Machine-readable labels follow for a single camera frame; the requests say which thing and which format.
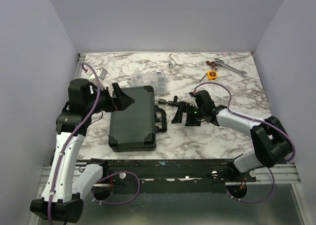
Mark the brown handled tool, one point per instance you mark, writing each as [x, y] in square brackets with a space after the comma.
[213, 65]

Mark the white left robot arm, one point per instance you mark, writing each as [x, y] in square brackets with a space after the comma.
[63, 196]

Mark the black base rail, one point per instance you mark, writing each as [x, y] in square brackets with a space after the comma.
[169, 176]

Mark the yellow tape measure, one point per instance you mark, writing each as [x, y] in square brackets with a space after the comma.
[211, 75]

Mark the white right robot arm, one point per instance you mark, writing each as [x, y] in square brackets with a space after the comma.
[271, 144]

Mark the black T-shaped pipe fitting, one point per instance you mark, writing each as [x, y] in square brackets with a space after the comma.
[173, 103]

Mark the clear plastic organizer box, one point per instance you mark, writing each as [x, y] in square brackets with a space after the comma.
[156, 80]

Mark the silver open-end wrench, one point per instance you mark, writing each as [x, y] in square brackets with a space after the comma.
[242, 74]

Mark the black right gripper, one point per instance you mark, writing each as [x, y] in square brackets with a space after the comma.
[177, 118]

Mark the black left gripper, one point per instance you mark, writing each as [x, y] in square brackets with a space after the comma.
[121, 102]

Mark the black poker set case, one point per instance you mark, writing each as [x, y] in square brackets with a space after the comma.
[135, 128]

